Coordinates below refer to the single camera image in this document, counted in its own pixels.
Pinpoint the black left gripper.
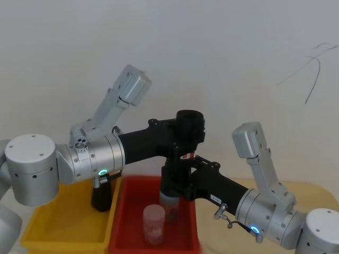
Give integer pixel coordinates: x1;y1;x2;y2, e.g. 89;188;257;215
118;118;207;166

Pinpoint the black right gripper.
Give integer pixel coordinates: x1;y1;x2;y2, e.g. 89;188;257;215
169;155;250;215

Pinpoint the black round cap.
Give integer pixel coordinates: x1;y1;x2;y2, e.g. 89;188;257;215
175;109;207;144

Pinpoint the black bottle with clear base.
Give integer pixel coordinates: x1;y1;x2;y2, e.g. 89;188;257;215
158;152;193;222

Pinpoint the red plastic bin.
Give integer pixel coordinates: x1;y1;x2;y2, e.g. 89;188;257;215
108;175;201;254

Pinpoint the clear plastic bottle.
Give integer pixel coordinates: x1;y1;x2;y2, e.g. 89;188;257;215
142;204;167;246

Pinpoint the small black bottle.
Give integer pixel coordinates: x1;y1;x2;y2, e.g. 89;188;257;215
91;182;113;212

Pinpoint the yellow plastic bin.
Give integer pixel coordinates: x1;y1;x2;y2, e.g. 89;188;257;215
20;176;123;254

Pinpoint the dark cable with silver plug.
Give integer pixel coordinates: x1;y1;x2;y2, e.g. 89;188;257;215
213;203;253;231

